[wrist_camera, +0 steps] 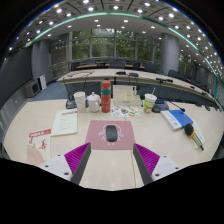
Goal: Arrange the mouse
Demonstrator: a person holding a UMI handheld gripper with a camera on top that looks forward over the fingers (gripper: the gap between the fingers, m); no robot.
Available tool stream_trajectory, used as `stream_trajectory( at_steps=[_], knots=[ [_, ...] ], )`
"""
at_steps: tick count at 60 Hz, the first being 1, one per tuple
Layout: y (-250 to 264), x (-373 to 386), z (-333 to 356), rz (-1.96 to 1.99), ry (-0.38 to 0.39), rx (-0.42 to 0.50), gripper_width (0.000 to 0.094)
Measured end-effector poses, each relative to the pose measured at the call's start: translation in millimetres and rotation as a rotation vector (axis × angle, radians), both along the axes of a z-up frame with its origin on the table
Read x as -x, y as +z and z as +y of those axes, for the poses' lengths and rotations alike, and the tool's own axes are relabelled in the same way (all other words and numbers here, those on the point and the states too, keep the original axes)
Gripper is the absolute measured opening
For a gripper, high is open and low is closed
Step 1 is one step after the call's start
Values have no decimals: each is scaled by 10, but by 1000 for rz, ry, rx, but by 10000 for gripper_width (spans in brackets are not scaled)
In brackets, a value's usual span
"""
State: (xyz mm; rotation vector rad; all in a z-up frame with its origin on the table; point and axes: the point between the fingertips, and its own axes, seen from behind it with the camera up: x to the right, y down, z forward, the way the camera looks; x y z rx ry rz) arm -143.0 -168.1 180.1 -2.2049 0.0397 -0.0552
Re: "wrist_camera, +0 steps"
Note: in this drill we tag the black microphone with yellow band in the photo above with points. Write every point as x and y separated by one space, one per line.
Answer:
189 129

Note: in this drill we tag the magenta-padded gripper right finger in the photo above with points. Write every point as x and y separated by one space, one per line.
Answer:
166 166

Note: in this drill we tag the black computer mouse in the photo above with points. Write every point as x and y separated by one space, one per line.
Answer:
111 133

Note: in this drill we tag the green printed cup with straw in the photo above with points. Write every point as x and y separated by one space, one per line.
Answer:
149 102

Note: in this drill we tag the curved conference desk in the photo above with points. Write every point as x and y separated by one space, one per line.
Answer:
146 76

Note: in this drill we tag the red and white brochure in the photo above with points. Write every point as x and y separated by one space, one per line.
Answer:
39 146

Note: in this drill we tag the colourful sticker sheet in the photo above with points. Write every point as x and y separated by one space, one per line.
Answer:
125 111

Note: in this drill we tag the white printed paper sheet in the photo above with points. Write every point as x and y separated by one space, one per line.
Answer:
65 122

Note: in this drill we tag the group of dark office chairs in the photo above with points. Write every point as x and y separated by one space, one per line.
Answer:
116 63

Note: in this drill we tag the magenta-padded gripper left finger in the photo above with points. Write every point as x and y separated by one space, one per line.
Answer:
53 164

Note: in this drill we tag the cream desk organizer box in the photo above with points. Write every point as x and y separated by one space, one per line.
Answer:
125 96

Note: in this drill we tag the white lidded mug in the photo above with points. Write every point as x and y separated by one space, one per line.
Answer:
94 103

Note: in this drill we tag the pink mouse pad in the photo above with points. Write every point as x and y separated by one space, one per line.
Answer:
95 141

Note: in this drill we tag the group of ceiling lights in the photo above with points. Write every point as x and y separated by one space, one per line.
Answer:
90 9

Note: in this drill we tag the white board leaning on wall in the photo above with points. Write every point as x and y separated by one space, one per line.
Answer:
43 82

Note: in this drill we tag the red bottle with green band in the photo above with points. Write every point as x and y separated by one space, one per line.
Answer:
106 98

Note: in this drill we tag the blue and white book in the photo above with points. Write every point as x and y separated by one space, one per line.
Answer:
180 118

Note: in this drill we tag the stack of white paper cups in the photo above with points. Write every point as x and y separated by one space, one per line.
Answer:
80 101

